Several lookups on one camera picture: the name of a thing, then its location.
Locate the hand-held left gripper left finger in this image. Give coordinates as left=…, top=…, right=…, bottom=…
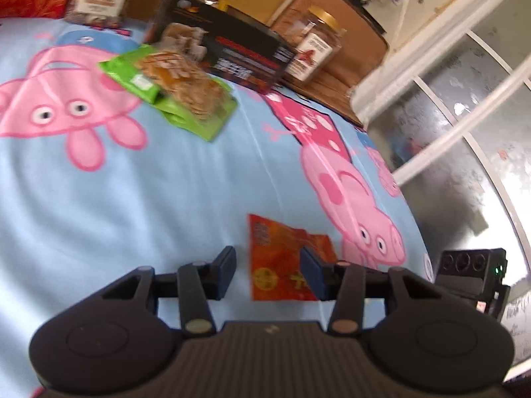
left=100, top=246, right=238, bottom=337

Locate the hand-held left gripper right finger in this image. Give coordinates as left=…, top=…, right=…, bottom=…
left=299, top=246, right=434, bottom=336

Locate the red snack packet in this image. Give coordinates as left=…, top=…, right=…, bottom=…
left=248, top=213, right=339, bottom=301

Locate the green snack packet clear window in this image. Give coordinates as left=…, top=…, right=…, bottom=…
left=137, top=49, right=238, bottom=142

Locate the black cardboard box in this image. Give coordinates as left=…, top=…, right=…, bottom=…
left=145, top=0, right=297, bottom=94

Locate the green snack packet white label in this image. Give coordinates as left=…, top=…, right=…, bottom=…
left=99, top=45, right=162, bottom=104

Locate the cartoon pig printed blanket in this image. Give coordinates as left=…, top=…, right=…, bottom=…
left=0, top=17, right=432, bottom=398

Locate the brown seat cushion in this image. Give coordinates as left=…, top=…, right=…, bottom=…
left=265, top=0, right=388, bottom=127

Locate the pecan jar with gold lid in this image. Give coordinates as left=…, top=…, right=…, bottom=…
left=284, top=6, right=347, bottom=84

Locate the white window frame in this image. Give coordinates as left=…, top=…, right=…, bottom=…
left=350, top=0, right=531, bottom=258

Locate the white cable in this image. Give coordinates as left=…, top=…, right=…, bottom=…
left=392, top=0, right=424, bottom=52

